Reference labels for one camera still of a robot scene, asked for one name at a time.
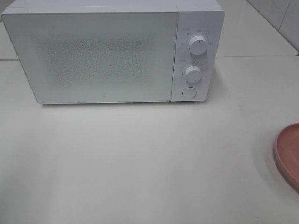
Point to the round white door button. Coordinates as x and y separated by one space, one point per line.
189 92

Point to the white timer knob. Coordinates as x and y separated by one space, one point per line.
193 74

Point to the white microwave door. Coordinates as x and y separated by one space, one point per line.
95 58

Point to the pink round plate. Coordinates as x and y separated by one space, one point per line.
286 154

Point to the white microwave oven body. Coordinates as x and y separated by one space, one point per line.
194 17

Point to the upper white power knob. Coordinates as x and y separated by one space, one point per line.
197 44

